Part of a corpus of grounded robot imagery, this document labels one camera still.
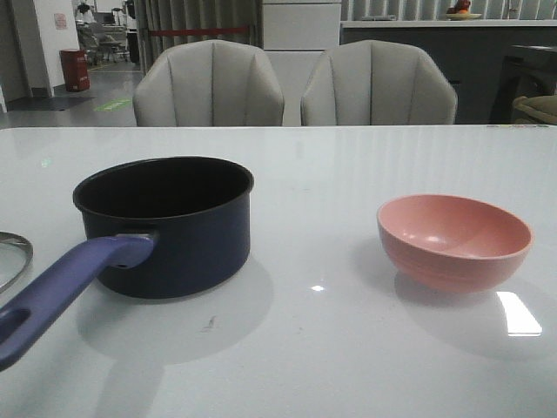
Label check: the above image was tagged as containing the dark grey counter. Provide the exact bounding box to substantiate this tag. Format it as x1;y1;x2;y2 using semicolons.
340;19;556;125

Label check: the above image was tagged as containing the fruit plate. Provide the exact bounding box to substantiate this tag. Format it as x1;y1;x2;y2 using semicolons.
441;0;482;21

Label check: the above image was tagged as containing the red bin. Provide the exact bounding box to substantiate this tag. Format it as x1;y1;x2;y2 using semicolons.
59;49;91;91

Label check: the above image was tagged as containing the right grey upholstered chair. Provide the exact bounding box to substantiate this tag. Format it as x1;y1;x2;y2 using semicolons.
300;40;458;126

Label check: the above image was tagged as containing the white cabinet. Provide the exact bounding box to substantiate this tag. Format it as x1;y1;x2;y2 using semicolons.
262;1;342;126

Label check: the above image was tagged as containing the olive cushion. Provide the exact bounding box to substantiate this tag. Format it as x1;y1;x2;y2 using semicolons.
513;95;557;125

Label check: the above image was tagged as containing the pink bowl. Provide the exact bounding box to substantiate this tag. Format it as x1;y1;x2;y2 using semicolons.
377;194;534;293

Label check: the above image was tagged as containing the left grey upholstered chair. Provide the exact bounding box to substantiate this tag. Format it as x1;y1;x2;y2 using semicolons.
132;40;285;127

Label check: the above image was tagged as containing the red barrier tape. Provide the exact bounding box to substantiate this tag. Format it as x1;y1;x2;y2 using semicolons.
148;25;251;37

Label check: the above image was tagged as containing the dark blue saucepan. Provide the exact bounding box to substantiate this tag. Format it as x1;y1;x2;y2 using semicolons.
1;156;254;368

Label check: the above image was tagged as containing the glass lid with blue knob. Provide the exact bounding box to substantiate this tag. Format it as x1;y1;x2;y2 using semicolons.
0;232;34;293

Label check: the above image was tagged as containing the grey upholstered chair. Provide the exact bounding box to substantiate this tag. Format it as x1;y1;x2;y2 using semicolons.
132;40;285;127
300;40;458;126

